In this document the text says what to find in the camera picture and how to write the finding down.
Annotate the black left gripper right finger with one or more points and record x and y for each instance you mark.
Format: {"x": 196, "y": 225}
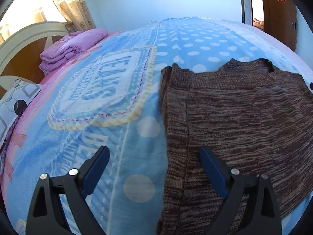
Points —
{"x": 261, "y": 215}

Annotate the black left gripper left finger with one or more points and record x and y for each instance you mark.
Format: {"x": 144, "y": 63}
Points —
{"x": 46, "y": 214}

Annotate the brown knit sweater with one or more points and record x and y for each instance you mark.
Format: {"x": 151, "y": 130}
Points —
{"x": 254, "y": 116}

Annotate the brown wooden door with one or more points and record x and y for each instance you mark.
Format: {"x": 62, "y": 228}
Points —
{"x": 277, "y": 16}

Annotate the white patterned pillow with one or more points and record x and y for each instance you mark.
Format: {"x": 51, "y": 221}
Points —
{"x": 15, "y": 102}

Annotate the blue pink patterned bedspread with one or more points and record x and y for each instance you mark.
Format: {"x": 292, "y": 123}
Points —
{"x": 110, "y": 96}

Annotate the cream and wood headboard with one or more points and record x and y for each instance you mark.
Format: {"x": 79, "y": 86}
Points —
{"x": 20, "y": 53}

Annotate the folded purple quilt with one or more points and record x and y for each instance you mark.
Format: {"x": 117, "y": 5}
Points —
{"x": 69, "y": 47}

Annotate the beige patterned curtain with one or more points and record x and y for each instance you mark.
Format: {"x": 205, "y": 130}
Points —
{"x": 76, "y": 13}

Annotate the silver door handle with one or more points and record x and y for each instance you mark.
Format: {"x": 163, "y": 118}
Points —
{"x": 293, "y": 24}

